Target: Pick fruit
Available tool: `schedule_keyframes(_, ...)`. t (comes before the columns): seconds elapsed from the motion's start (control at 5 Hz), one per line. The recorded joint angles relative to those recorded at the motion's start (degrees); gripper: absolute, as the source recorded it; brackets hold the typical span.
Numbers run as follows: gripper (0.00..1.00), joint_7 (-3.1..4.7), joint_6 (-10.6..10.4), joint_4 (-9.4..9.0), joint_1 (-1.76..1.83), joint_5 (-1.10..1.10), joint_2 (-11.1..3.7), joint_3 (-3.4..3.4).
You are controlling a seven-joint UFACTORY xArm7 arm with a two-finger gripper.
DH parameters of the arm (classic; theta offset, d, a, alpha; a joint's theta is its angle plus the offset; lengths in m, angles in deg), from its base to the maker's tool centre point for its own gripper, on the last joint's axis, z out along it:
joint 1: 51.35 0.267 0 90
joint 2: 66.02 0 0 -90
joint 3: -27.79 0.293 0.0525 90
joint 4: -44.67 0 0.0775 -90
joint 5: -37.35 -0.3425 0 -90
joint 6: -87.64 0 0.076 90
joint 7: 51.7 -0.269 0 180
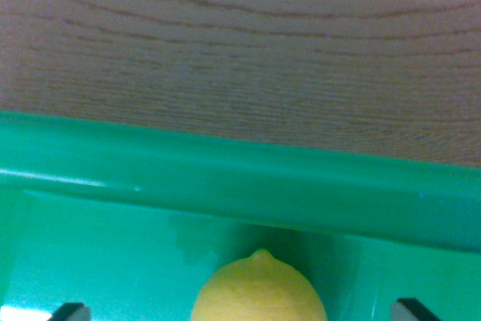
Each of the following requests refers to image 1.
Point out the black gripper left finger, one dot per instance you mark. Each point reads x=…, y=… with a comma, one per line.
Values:
x=72, y=312

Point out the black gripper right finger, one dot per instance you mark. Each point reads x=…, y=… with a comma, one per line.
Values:
x=410, y=311

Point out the yellow lemon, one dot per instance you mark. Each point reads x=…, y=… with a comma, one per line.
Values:
x=259, y=291

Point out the green plastic bin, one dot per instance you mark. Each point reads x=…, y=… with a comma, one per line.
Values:
x=112, y=231

